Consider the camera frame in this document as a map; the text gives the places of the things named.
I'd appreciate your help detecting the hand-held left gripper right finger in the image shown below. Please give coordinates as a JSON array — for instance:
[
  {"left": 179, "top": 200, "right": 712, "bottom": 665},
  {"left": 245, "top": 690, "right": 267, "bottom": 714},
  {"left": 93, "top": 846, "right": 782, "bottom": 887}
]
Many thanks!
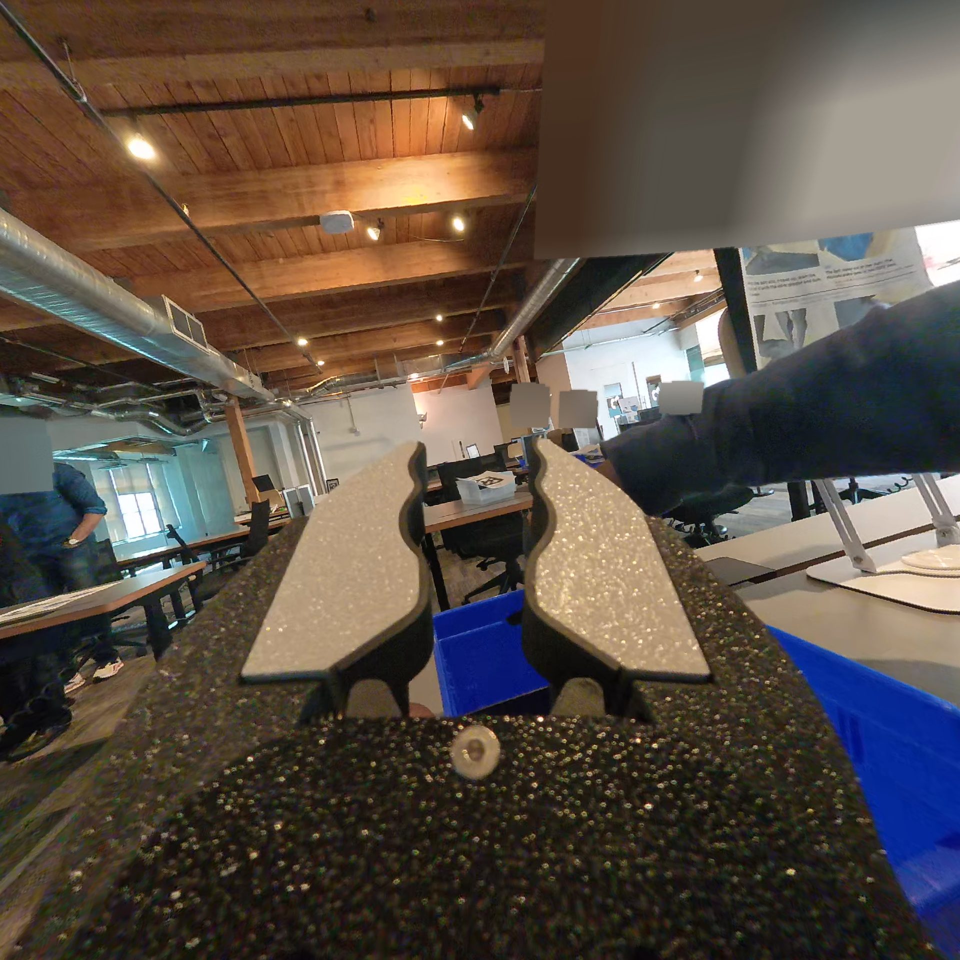
[{"left": 519, "top": 435, "right": 714, "bottom": 714}]

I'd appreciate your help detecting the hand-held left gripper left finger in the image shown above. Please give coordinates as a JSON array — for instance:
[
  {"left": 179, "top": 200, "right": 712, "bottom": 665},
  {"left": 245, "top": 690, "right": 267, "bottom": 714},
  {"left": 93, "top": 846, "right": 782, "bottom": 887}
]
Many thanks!
[{"left": 238, "top": 439, "right": 438, "bottom": 717}]

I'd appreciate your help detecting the blue plastic bin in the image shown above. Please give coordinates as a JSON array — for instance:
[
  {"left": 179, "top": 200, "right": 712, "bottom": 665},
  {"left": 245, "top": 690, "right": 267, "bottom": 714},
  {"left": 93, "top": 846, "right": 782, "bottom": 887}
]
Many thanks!
[{"left": 433, "top": 588, "right": 960, "bottom": 960}]

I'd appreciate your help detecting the person's right forearm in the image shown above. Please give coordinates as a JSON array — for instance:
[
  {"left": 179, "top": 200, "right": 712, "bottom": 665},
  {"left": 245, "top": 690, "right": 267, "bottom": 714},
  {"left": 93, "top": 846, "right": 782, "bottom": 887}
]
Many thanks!
[{"left": 600, "top": 281, "right": 960, "bottom": 519}]

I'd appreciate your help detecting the white tagged box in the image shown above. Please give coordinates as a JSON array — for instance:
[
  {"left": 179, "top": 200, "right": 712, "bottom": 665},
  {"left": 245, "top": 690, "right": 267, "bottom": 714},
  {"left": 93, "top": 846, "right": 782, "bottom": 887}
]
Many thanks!
[{"left": 456, "top": 471, "right": 519, "bottom": 507}]

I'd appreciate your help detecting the wooden office desk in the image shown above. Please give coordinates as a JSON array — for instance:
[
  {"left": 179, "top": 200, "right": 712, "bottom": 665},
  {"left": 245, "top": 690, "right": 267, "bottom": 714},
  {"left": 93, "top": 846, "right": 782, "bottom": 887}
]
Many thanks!
[{"left": 0, "top": 558, "right": 210, "bottom": 665}]

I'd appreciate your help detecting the grey stand pole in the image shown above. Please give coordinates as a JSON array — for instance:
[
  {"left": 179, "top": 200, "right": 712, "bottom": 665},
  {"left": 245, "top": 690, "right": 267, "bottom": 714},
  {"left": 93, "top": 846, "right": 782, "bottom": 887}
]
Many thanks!
[
  {"left": 911, "top": 472, "right": 960, "bottom": 549},
  {"left": 813, "top": 480, "right": 877, "bottom": 573}
]

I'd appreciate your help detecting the printed instruction sheet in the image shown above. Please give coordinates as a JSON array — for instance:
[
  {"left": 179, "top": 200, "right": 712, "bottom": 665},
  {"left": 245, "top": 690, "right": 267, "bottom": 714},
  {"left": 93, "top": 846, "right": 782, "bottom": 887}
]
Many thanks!
[{"left": 738, "top": 228, "right": 931, "bottom": 369}]

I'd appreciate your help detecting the silver air duct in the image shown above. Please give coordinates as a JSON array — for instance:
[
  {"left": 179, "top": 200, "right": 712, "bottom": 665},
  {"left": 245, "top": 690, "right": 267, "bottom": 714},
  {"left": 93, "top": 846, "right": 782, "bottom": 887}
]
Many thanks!
[{"left": 0, "top": 208, "right": 279, "bottom": 406}]

